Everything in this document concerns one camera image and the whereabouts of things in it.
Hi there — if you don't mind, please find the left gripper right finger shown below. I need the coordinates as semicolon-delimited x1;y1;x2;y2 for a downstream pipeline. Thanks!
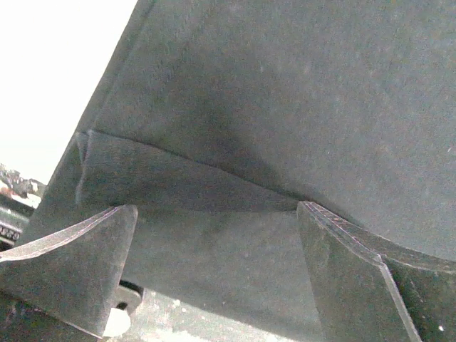
296;202;455;341

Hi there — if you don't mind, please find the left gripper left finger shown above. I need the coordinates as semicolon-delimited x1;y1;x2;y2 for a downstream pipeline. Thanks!
1;205;138;341

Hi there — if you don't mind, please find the black t shirt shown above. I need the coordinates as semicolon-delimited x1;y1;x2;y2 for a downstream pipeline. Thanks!
21;1;455;341

